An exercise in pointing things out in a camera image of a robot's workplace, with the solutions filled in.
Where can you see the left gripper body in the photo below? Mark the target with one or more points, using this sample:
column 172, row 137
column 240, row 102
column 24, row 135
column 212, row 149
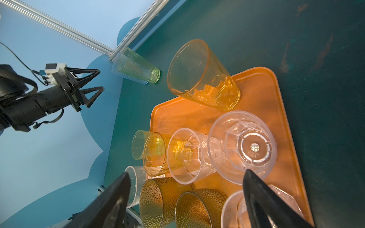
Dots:
column 22, row 104

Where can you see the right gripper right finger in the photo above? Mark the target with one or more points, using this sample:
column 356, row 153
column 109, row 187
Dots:
column 263, row 205

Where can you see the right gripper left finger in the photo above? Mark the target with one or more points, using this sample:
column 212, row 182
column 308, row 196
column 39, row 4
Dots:
column 107, row 210

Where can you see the clear faceted glass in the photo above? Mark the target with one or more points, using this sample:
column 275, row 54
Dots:
column 234, row 213
column 190, row 155
column 239, row 141
column 138, row 176

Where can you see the clear faceted glass back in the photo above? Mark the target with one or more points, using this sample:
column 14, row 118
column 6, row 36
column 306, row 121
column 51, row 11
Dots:
column 138, row 176

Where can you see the tall green glass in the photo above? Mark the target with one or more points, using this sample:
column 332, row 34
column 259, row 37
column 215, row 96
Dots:
column 130, row 64

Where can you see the dark olive textured cup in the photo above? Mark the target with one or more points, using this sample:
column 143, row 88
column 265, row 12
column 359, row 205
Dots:
column 158, row 201

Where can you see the small olive textured cup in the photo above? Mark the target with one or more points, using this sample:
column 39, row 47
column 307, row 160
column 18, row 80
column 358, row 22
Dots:
column 200, row 208

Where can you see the orange plastic tray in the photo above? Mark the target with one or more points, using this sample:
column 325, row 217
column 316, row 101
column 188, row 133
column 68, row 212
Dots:
column 261, row 96

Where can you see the short yellow glass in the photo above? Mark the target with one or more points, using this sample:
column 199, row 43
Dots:
column 156, row 151

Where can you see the tall amber glass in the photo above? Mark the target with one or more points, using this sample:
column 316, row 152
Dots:
column 196, row 74

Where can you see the short green glass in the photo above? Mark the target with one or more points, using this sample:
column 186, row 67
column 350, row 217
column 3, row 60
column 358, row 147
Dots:
column 138, row 143

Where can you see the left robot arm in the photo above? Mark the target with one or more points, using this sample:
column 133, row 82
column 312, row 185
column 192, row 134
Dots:
column 23, row 105

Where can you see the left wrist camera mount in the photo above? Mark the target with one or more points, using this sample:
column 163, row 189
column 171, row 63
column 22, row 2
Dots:
column 47, row 73

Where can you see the aluminium left frame post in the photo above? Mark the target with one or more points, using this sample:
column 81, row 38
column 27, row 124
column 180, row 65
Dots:
column 56, row 25

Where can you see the aluminium rear frame bar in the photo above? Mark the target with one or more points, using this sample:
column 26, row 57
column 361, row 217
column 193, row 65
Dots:
column 144, row 20

